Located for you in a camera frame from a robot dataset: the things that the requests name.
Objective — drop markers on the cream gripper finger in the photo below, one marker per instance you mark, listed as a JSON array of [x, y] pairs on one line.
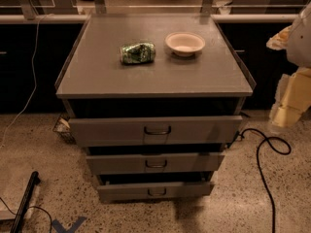
[[292, 98], [280, 40]]

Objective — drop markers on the grey top drawer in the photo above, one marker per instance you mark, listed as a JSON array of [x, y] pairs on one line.
[[138, 131]]

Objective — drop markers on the grey drawer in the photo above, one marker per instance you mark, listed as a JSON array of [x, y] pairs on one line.
[[156, 163], [138, 131], [141, 191]]

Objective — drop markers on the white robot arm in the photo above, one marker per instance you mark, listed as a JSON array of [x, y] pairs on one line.
[[298, 50]]

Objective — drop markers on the grey metal drawer cabinet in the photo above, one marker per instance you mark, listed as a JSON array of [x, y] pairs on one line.
[[95, 84]]

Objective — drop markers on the grey bottom drawer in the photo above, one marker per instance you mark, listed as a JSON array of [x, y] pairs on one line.
[[141, 191]]

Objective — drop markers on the grey middle drawer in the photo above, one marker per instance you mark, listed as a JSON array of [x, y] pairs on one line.
[[156, 163]]

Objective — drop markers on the white paper bowl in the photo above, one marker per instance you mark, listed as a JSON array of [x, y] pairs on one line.
[[184, 43]]

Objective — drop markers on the crushed green soda can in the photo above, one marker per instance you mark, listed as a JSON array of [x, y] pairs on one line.
[[138, 53]]

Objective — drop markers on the long dark lab bench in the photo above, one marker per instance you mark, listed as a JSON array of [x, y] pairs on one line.
[[32, 55]]

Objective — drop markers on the black bar on floor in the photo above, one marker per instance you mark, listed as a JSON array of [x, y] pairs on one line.
[[22, 209]]

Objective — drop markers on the wire basket behind cabinet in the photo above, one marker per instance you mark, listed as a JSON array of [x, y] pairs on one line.
[[62, 129]]

